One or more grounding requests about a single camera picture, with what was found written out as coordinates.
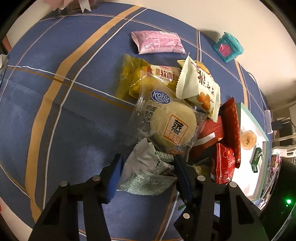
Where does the orange yellow cake packet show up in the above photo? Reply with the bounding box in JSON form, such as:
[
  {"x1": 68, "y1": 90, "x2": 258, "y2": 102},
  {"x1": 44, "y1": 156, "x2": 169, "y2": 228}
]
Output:
[{"x1": 177, "y1": 60, "x2": 210, "y2": 75}]

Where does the white tray with teal rim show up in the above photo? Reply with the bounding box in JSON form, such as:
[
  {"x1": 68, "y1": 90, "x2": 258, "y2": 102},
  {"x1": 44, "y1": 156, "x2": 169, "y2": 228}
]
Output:
[{"x1": 232, "y1": 102, "x2": 270, "y2": 201}]

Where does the white shelf rack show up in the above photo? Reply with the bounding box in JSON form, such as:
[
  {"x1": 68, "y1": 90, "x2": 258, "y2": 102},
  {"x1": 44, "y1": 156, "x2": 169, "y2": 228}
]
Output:
[{"x1": 271, "y1": 100, "x2": 295, "y2": 148}]

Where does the blue plaid tablecloth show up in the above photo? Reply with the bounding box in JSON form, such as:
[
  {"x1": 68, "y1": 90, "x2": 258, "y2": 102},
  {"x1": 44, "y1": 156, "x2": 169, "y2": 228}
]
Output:
[{"x1": 1, "y1": 3, "x2": 268, "y2": 229}]

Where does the blue white crumpled wrapper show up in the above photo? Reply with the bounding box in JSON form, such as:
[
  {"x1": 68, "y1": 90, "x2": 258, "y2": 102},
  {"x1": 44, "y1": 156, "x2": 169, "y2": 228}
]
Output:
[{"x1": 0, "y1": 54, "x2": 9, "y2": 84}]

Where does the black power adapter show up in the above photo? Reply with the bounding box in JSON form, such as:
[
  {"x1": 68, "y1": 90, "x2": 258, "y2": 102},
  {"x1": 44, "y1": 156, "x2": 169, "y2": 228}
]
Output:
[{"x1": 271, "y1": 120, "x2": 283, "y2": 131}]

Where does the white power strip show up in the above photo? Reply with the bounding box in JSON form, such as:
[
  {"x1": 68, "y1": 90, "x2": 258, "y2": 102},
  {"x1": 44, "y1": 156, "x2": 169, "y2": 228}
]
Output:
[{"x1": 264, "y1": 109, "x2": 273, "y2": 135}]

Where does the jelly cup pudding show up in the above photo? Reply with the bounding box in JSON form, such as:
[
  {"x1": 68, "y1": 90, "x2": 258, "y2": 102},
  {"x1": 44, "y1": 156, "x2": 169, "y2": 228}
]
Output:
[{"x1": 240, "y1": 131, "x2": 257, "y2": 150}]

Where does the pink paper flower bouquet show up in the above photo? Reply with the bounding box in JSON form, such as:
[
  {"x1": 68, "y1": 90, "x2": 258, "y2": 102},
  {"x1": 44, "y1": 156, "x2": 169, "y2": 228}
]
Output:
[{"x1": 43, "y1": 0, "x2": 103, "y2": 13}]

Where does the white monkey mushroom biscuit packet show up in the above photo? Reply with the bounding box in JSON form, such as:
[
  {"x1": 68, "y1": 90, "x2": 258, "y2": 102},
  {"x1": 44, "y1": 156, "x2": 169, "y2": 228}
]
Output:
[{"x1": 176, "y1": 56, "x2": 221, "y2": 122}]

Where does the red nice snack packet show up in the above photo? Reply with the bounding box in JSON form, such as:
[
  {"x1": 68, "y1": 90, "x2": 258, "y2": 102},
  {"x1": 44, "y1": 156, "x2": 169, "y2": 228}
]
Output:
[{"x1": 213, "y1": 143, "x2": 236, "y2": 185}]

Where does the pink snack packet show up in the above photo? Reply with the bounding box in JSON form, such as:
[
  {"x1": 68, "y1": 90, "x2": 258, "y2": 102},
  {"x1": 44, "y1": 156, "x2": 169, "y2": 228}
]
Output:
[{"x1": 131, "y1": 31, "x2": 186, "y2": 55}]

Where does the green mung bean biscuit packet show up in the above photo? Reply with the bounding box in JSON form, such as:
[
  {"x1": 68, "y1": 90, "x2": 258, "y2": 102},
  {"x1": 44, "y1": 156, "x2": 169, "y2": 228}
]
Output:
[{"x1": 251, "y1": 147, "x2": 263, "y2": 173}]

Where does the dark red white-striped packet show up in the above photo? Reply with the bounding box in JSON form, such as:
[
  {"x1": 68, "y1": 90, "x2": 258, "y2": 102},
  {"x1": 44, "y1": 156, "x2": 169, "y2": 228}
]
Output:
[{"x1": 189, "y1": 116, "x2": 224, "y2": 162}]

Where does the long red patterned packet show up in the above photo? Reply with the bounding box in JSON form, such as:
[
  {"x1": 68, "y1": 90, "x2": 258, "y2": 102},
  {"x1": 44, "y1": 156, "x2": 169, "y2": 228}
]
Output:
[{"x1": 219, "y1": 97, "x2": 241, "y2": 169}]

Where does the round green pastry packet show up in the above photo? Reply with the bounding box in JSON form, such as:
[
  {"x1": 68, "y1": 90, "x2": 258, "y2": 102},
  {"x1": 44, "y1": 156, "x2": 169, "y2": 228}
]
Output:
[{"x1": 193, "y1": 158, "x2": 215, "y2": 181}]

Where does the colourful toys pile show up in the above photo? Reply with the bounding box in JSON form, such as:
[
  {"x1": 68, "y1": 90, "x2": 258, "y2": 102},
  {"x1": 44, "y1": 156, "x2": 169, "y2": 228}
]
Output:
[{"x1": 261, "y1": 149, "x2": 281, "y2": 204}]

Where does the yellow soft bread packet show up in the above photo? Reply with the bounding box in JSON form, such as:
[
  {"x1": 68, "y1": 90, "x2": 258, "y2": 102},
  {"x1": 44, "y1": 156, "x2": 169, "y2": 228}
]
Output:
[{"x1": 115, "y1": 54, "x2": 181, "y2": 100}]

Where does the clear steamed cake packet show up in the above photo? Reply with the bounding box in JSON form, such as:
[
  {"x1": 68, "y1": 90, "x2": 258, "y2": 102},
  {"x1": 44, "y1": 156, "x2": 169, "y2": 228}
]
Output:
[{"x1": 123, "y1": 84, "x2": 208, "y2": 156}]

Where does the teal toy house box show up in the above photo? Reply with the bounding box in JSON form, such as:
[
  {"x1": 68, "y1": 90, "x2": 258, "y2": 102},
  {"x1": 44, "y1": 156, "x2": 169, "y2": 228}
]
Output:
[{"x1": 213, "y1": 32, "x2": 244, "y2": 63}]

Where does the green white cracker packet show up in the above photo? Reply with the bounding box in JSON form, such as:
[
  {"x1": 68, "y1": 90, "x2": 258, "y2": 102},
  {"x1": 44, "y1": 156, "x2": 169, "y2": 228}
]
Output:
[{"x1": 117, "y1": 138, "x2": 177, "y2": 196}]

